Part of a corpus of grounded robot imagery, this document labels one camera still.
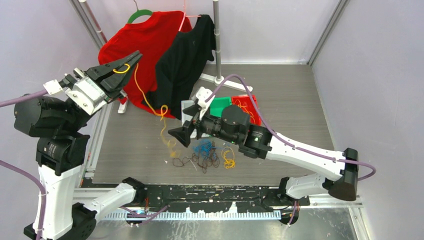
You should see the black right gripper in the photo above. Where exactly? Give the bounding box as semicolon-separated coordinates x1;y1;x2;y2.
168;103;239;147

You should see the small yellow cable bundle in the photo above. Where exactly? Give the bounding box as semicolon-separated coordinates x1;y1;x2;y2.
220;146;237;170

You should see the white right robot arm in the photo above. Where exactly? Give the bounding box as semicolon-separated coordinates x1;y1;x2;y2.
168;104;359;206

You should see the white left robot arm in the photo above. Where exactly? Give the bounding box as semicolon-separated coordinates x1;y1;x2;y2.
14;51;147;240

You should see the white plastic bin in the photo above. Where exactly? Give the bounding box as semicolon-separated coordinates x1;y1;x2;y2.
181;100;201;124

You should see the green plastic bin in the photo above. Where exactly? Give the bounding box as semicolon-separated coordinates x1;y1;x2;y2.
209;96;232;118

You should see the white clothes rack stand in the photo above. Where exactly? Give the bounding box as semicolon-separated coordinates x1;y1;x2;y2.
117;0;254;115

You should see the black shirt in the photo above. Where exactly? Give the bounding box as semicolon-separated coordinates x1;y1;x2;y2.
146;14;216;120

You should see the red shirt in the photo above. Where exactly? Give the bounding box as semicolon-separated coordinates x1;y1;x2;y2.
97;10;192;114

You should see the red plastic bin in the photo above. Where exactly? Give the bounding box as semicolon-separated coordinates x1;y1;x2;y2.
231;94;262;126

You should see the green clothes hanger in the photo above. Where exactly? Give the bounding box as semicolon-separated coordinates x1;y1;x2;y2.
127;0;153;24

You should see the pink clothes hanger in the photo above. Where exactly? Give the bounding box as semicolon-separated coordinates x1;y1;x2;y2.
178;0;201;32

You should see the blue cable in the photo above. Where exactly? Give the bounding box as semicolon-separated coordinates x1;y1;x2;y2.
192;139;216;158

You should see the brown cable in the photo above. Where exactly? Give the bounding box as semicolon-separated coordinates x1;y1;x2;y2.
172;150;221;175

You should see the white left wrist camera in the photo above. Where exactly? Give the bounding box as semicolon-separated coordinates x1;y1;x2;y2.
43;79;64;96

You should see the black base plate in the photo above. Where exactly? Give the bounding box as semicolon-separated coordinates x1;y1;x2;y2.
124;184;294;214

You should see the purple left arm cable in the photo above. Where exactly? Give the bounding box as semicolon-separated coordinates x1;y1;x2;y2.
0;88;51;240

